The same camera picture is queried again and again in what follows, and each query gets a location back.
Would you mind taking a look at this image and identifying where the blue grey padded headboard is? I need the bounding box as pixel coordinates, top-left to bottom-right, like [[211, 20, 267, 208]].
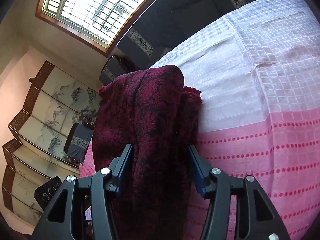
[[117, 0, 253, 69]]

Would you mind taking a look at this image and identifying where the wooden framed window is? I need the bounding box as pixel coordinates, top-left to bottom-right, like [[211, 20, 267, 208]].
[[35, 0, 156, 56]]

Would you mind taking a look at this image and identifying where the dark red floral sweater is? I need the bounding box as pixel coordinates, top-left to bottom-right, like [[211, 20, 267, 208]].
[[92, 65, 201, 239]]

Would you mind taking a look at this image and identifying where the blue cushioned wooden armchair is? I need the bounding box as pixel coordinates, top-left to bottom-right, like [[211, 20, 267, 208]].
[[99, 55, 139, 85]]

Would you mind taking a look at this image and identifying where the pink white checkered bedspread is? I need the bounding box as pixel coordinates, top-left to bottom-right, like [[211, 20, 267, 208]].
[[78, 0, 320, 240]]

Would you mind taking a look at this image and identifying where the painted folding screen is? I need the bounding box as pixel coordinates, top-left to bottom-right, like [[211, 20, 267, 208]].
[[2, 62, 100, 225]]

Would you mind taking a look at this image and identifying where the blue cushioned chair near screen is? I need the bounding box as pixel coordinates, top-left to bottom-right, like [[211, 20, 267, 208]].
[[64, 123, 94, 164]]

